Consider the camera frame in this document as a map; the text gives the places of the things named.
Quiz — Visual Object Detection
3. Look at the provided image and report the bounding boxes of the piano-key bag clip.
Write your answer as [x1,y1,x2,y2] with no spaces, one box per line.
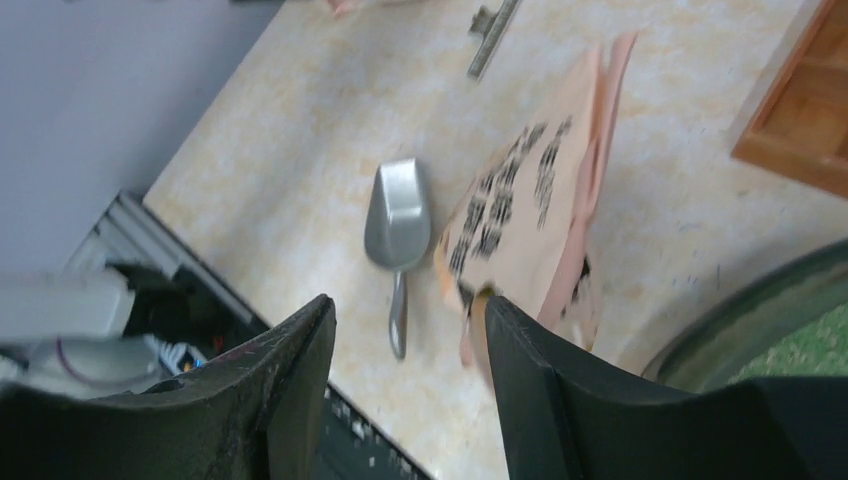
[467,0,521,81]

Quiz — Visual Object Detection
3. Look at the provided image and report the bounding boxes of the dark green litter box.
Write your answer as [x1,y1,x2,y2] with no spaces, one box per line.
[642,239,847,393]

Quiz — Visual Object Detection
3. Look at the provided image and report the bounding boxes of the orange compartment tray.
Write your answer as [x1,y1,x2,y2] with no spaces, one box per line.
[731,1,847,197]

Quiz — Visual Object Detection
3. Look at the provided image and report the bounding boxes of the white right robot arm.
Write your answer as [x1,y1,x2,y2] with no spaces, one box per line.
[1,271,847,479]

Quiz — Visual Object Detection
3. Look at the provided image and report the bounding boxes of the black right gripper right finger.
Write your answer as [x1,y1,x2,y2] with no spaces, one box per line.
[485,296,847,479]

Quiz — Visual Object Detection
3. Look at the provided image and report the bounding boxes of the grey metal scoop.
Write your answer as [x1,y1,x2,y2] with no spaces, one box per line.
[364,158,432,361]

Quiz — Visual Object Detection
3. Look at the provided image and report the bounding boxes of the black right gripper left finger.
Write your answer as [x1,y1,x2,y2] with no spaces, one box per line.
[1,295,336,479]

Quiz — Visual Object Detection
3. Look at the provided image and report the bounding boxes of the orange cat litter bag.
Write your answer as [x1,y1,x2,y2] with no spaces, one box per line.
[434,33,637,374]

